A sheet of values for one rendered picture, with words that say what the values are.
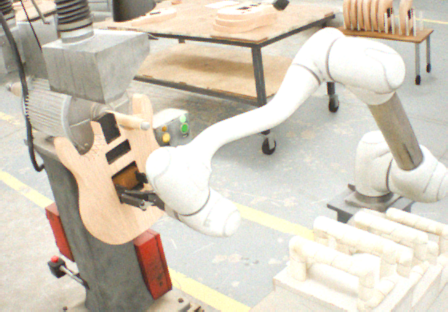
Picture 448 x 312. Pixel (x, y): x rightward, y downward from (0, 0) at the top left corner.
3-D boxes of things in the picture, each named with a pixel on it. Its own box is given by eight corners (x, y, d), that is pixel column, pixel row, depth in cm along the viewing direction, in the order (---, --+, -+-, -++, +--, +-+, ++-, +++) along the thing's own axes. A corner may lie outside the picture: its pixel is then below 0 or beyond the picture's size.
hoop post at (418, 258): (409, 272, 117) (412, 240, 113) (414, 265, 119) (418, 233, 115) (420, 276, 115) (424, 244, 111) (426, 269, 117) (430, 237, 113)
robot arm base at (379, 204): (362, 179, 221) (362, 167, 218) (405, 195, 205) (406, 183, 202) (334, 198, 211) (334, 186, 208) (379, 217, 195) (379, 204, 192)
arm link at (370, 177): (370, 171, 214) (369, 122, 205) (406, 184, 201) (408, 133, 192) (346, 189, 205) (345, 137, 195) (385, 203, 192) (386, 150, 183)
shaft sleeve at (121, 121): (112, 110, 169) (111, 119, 170) (104, 110, 167) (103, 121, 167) (148, 119, 157) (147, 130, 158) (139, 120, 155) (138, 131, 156)
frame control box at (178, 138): (118, 182, 210) (103, 122, 199) (158, 160, 224) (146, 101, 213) (158, 201, 195) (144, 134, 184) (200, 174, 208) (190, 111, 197)
